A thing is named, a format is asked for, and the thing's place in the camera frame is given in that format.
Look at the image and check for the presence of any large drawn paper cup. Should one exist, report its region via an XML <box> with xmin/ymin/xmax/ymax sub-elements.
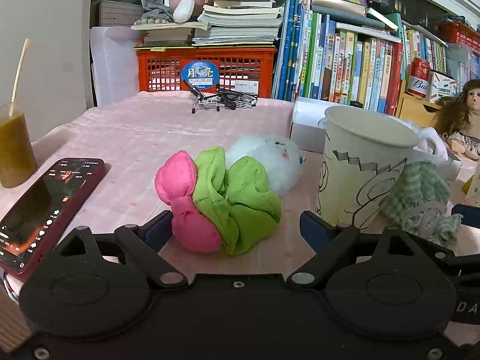
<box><xmin>314</xmin><ymin>105</ymin><xmax>420</xmax><ymax>232</ymax></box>

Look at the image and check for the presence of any green gingham scrunchie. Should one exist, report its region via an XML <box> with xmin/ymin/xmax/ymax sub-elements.
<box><xmin>382</xmin><ymin>161</ymin><xmax>462</xmax><ymax>250</ymax></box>

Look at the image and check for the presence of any white fluffy plush toy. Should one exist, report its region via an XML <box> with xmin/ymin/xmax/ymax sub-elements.
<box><xmin>225</xmin><ymin>133</ymin><xmax>306</xmax><ymax>196</ymax></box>

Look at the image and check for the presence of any stack of flat books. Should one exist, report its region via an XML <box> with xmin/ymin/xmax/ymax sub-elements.
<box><xmin>131</xmin><ymin>0</ymin><xmax>285</xmax><ymax>47</ymax></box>

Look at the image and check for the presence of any white printed small box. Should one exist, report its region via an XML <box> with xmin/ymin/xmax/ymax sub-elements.
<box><xmin>426</xmin><ymin>70</ymin><xmax>456</xmax><ymax>103</ymax></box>

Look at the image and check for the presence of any red Budweiser can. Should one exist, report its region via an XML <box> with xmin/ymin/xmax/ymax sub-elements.
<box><xmin>406</xmin><ymin>58</ymin><xmax>430</xmax><ymax>99</ymax></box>

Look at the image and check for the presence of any red smartphone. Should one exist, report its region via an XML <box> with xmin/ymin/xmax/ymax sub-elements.
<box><xmin>1</xmin><ymin>158</ymin><xmax>107</xmax><ymax>281</ymax></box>

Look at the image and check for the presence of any row of upright books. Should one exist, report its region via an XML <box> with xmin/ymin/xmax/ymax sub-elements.
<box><xmin>270</xmin><ymin>0</ymin><xmax>480</xmax><ymax>116</ymax></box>

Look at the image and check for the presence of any red basket on books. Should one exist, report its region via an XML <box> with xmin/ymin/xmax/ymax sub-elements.
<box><xmin>438</xmin><ymin>21</ymin><xmax>480</xmax><ymax>55</ymax></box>

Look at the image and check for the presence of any green scrunchie with pink bow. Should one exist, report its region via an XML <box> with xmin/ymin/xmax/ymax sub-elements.
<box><xmin>154</xmin><ymin>146</ymin><xmax>281</xmax><ymax>256</ymax></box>

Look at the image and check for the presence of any miniature black bicycle model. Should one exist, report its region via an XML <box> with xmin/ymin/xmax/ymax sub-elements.
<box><xmin>183</xmin><ymin>80</ymin><xmax>258</xmax><ymax>114</ymax></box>

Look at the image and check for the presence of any brown haired doll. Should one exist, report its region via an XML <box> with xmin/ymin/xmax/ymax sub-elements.
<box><xmin>434</xmin><ymin>79</ymin><xmax>480</xmax><ymax>161</ymax></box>

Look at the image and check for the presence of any white shallow box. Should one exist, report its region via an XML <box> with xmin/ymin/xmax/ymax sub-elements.
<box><xmin>289</xmin><ymin>97</ymin><xmax>462</xmax><ymax>181</ymax></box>

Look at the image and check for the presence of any small wooden drawer box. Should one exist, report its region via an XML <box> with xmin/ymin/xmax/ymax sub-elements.
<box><xmin>394</xmin><ymin>80</ymin><xmax>441</xmax><ymax>128</ymax></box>

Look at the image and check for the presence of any red plastic crate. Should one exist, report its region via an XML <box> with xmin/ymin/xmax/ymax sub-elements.
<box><xmin>136</xmin><ymin>46</ymin><xmax>277</xmax><ymax>98</ymax></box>

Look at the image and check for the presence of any glass of brown drink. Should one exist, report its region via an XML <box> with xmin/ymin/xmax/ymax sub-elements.
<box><xmin>0</xmin><ymin>38</ymin><xmax>38</xmax><ymax>189</ymax></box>

